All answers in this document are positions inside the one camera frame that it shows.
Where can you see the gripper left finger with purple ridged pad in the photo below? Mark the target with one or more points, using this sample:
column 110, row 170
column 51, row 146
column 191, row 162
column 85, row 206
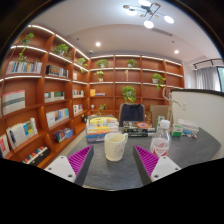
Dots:
column 73, row 168

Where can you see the cream ceramic mug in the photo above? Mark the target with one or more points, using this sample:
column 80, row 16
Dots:
column 114, row 145

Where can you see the dark office chair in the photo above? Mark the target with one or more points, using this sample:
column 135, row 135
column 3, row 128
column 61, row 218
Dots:
column 131, row 112

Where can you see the green white small box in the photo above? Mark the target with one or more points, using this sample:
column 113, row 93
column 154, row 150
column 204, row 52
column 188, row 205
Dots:
column 177, row 130

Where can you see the ceiling chandelier with round lamps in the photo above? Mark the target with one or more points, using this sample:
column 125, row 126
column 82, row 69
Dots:
column 147, row 10

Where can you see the potted plant centre shelf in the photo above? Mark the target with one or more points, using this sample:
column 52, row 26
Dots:
column 129, row 94

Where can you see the wooden artist mannequin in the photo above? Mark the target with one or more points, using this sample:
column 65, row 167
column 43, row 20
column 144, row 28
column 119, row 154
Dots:
column 171, row 101

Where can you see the wooden wall bookshelf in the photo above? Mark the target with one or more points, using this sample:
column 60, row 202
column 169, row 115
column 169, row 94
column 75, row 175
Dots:
column 48, row 87

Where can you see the stack of colourful books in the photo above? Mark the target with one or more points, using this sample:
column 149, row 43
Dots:
column 97, row 127

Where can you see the grey window curtain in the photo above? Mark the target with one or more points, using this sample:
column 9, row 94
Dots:
column 208, row 79

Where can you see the clear plastic water bottle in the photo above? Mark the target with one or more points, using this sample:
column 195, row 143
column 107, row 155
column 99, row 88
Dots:
column 161, row 141

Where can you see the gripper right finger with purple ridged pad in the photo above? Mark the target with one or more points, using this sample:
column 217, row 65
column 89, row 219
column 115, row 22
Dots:
column 152, row 167

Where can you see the white partition panel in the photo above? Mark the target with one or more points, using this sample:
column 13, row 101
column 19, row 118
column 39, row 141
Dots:
column 205, row 108

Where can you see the stack of dark books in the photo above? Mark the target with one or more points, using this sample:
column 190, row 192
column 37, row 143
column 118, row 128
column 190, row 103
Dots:
column 138, row 128

